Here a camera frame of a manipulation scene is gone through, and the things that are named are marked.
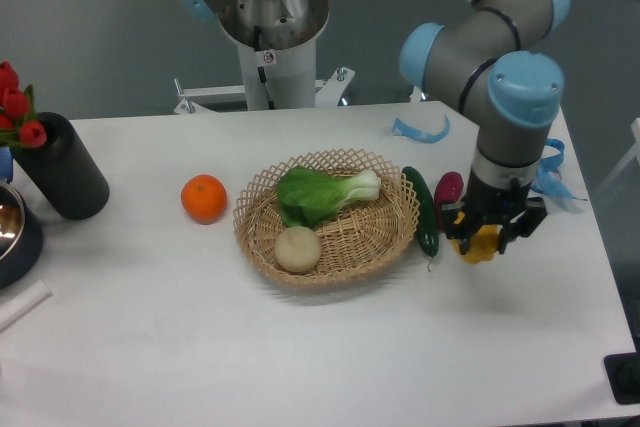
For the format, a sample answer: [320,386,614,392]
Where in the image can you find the green bok choy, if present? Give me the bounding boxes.
[276,167,382,229]

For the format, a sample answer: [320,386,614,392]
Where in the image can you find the purple eggplant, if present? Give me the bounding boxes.
[434,171,464,232]

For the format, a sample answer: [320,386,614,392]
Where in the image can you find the black device table corner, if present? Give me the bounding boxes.
[603,352,639,405]

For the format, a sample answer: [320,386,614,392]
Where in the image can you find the white frame right edge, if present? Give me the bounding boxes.
[608,118,640,181]

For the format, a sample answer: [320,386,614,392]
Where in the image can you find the black cylindrical vase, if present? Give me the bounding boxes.
[11,112,110,220]

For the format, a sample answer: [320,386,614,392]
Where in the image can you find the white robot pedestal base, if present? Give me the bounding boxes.
[215,0,355,111]

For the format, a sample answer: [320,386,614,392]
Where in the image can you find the blue tangled tape strip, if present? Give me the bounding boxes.
[531,138,589,211]

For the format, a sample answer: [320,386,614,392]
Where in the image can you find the yellow bell pepper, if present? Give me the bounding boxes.
[449,225,499,264]

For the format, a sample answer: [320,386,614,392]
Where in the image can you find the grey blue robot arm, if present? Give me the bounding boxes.
[399,0,570,253]

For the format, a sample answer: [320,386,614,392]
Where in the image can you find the orange fruit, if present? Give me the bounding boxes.
[181,174,228,225]

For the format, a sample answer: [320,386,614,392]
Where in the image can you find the white flat stick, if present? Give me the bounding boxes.
[0,281,52,331]

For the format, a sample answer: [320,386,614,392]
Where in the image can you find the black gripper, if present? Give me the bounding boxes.
[440,172,547,255]

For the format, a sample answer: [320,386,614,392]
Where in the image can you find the blue object left edge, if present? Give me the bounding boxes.
[0,147,14,183]

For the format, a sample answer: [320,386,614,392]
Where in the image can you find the blue curved tape strip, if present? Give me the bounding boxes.
[389,115,451,144]

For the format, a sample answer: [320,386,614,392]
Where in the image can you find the red tulip flowers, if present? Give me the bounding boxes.
[1,61,47,149]

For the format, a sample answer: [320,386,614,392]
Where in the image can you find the woven wicker basket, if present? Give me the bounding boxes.
[233,149,420,289]

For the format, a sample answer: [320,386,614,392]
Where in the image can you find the dark green cucumber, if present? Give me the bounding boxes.
[402,166,440,272]

